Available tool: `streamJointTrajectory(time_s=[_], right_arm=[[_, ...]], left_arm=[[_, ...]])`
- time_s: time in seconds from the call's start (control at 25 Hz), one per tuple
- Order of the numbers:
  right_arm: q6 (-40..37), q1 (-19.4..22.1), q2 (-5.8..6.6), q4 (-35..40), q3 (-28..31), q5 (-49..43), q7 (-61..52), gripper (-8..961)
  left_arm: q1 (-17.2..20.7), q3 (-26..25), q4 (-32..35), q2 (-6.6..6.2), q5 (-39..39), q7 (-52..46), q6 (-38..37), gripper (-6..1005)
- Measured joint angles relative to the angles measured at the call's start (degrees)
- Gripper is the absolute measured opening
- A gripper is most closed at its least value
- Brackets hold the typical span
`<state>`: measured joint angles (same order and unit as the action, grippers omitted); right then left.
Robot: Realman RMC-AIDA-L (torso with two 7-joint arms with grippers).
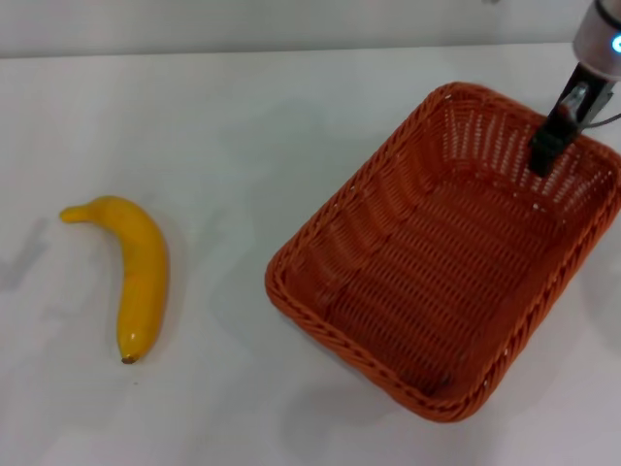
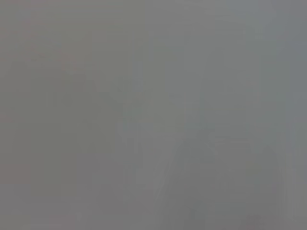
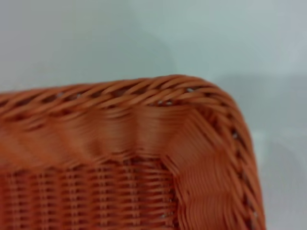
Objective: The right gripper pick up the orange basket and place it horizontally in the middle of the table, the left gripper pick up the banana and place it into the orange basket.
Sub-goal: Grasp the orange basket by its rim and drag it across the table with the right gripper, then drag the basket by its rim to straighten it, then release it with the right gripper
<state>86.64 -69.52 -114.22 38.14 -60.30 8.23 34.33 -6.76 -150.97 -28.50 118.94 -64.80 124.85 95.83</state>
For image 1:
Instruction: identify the yellow banana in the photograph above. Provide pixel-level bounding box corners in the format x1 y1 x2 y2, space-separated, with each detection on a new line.
59 194 170 365

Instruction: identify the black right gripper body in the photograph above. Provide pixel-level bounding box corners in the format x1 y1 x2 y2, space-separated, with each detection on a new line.
545 61 618 138

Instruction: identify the orange woven wicker basket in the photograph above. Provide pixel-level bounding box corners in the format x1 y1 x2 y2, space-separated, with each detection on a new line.
264 81 621 424

